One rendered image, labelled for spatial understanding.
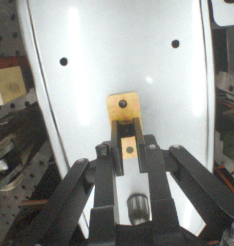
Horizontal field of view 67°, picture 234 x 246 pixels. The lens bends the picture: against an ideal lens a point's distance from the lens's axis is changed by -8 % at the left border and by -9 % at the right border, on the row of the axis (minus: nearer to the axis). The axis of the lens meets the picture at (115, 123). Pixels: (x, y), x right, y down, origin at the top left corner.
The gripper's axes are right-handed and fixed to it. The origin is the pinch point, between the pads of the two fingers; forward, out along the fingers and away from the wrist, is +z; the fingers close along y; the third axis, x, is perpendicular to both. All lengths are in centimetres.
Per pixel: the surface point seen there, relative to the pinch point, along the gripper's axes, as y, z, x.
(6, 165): -13.1, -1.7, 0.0
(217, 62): 14.6, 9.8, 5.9
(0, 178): -13.6, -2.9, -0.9
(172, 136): 5.6, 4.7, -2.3
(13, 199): -47, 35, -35
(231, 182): 18.9, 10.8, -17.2
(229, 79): 31.1, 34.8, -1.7
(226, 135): 13.9, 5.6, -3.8
